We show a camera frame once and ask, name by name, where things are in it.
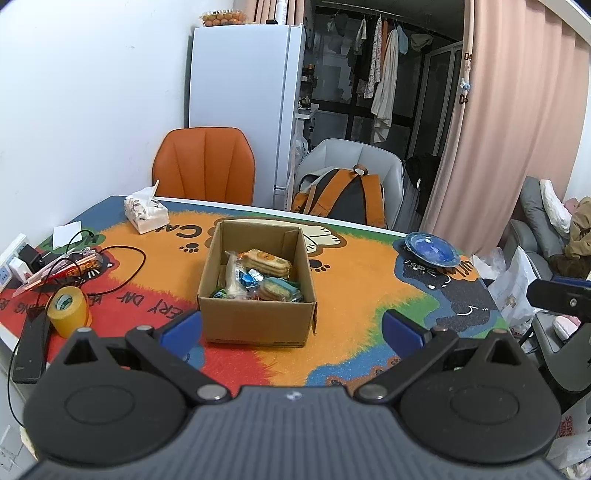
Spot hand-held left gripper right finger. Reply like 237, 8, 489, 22
353, 309, 528, 408

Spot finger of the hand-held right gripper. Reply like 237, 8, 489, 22
526, 276, 591, 324

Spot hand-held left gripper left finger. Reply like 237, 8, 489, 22
59, 310, 232, 408

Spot long white biscuit packet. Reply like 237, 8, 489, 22
223, 251, 248, 299

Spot brown cardboard box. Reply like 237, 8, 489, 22
197, 220, 319, 348

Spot teal cracker packet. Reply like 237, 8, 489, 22
257, 276, 304, 304

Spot orange cake packet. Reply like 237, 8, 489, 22
237, 248, 293, 280

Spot white plastic bag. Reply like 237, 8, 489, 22
470, 246, 541, 329

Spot colourful printed table mat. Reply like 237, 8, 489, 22
0, 196, 511, 389

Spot grey sofa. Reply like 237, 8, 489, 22
503, 175, 591, 278

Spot blue plate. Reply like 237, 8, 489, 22
404, 232, 462, 268

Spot yellow tape roll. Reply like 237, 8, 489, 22
47, 285, 91, 338

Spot printed tissue pack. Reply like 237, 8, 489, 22
123, 179, 170, 234

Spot red snack bag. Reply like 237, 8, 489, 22
12, 246, 103, 297

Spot orange and black backpack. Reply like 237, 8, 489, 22
290, 164, 388, 230

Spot white paper sheet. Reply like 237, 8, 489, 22
51, 222, 84, 250

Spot black flat device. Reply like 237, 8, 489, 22
12, 306, 52, 384

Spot black charger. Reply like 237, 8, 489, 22
20, 244, 45, 273

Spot orange chair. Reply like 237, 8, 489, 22
151, 126, 257, 206

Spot grey chair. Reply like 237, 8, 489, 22
295, 138, 405, 231

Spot white power strip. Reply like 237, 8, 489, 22
0, 233, 29, 292

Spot white hanging garment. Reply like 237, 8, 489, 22
370, 27, 400, 144

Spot white fridge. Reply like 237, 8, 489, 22
188, 23, 308, 213

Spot floral hanging garment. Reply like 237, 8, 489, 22
362, 16, 384, 100

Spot pink curtain behind fridge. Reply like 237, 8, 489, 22
242, 0, 306, 27

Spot black cable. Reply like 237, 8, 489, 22
8, 228, 147, 426

